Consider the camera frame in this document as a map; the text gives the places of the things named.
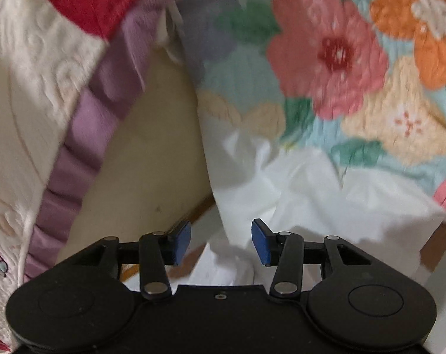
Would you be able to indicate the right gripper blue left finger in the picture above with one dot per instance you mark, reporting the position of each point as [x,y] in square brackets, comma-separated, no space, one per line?
[157,250]

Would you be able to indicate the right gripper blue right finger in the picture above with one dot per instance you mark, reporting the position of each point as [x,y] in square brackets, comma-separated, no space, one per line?
[285,251]

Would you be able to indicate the white hoodie sweatshirt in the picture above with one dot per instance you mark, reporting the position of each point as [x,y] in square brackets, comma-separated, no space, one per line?
[302,191]

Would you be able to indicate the patterned play mat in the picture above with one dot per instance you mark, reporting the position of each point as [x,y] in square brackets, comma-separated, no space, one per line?
[205,221]

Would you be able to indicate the floral patterned quilt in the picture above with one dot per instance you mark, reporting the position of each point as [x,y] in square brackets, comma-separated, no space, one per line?
[362,80]

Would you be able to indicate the white quilt with red bears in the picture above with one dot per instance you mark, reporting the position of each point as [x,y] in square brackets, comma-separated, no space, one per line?
[70,71]

